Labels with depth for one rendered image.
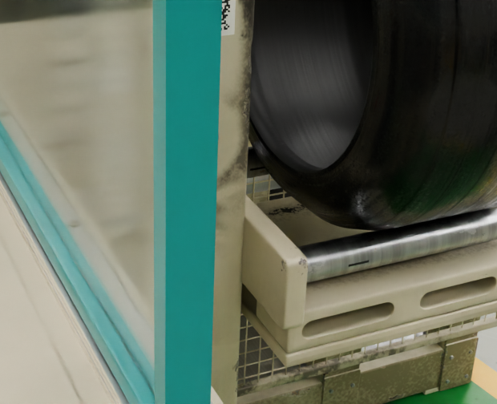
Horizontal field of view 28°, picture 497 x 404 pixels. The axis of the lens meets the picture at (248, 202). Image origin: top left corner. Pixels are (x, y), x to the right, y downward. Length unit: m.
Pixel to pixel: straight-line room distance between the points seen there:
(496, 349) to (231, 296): 1.52
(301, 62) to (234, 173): 0.38
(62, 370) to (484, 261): 0.96
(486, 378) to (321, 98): 1.25
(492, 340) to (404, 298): 1.47
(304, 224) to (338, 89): 0.21
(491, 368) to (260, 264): 1.50
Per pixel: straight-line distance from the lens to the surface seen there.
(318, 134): 1.48
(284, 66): 1.52
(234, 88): 1.14
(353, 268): 1.24
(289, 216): 1.53
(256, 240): 1.20
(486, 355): 2.68
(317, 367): 2.02
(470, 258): 1.35
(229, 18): 1.11
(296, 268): 1.14
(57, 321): 0.49
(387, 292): 1.26
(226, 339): 1.31
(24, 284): 0.51
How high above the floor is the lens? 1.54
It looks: 28 degrees down
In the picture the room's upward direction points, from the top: 3 degrees clockwise
